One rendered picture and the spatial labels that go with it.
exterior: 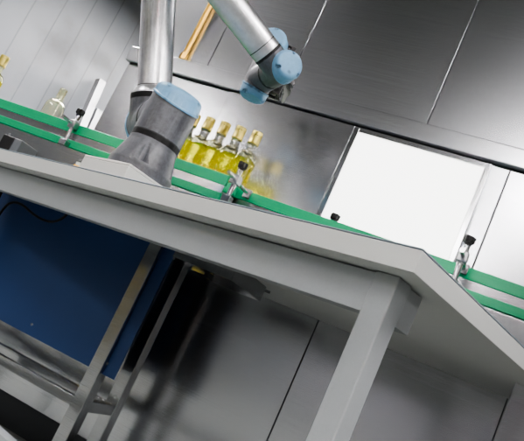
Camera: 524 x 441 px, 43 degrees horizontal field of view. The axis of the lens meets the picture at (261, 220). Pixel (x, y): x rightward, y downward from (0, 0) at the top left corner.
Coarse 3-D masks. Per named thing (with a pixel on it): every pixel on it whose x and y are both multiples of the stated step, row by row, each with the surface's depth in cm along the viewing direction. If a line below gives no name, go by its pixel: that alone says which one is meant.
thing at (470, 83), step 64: (192, 0) 250; (256, 0) 241; (320, 0) 232; (384, 0) 224; (448, 0) 217; (512, 0) 210; (192, 64) 237; (320, 64) 223; (384, 64) 216; (448, 64) 209; (512, 64) 203; (384, 128) 206; (448, 128) 202; (512, 128) 196; (512, 192) 190; (512, 256) 184
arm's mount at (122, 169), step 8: (88, 160) 146; (96, 160) 144; (104, 160) 143; (112, 160) 141; (88, 168) 145; (96, 168) 143; (104, 168) 141; (112, 168) 139; (120, 168) 138; (128, 168) 136; (136, 168) 138; (120, 176) 136; (128, 176) 137; (136, 176) 138; (144, 176) 140
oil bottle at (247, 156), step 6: (240, 150) 201; (246, 150) 201; (234, 156) 201; (240, 156) 200; (246, 156) 200; (252, 156) 200; (234, 162) 200; (246, 162) 199; (252, 162) 201; (228, 168) 200; (234, 168) 199; (252, 168) 202; (246, 174) 200; (246, 180) 201
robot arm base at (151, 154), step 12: (132, 132) 147; (144, 132) 144; (120, 144) 146; (132, 144) 143; (144, 144) 143; (156, 144) 144; (168, 144) 145; (120, 156) 142; (132, 156) 142; (144, 156) 143; (156, 156) 143; (168, 156) 146; (144, 168) 141; (156, 168) 142; (168, 168) 146; (156, 180) 142; (168, 180) 146
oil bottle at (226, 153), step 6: (228, 144) 203; (222, 150) 202; (228, 150) 202; (234, 150) 202; (216, 156) 202; (222, 156) 202; (228, 156) 201; (216, 162) 202; (222, 162) 201; (228, 162) 201; (210, 168) 202; (216, 168) 201; (222, 168) 200
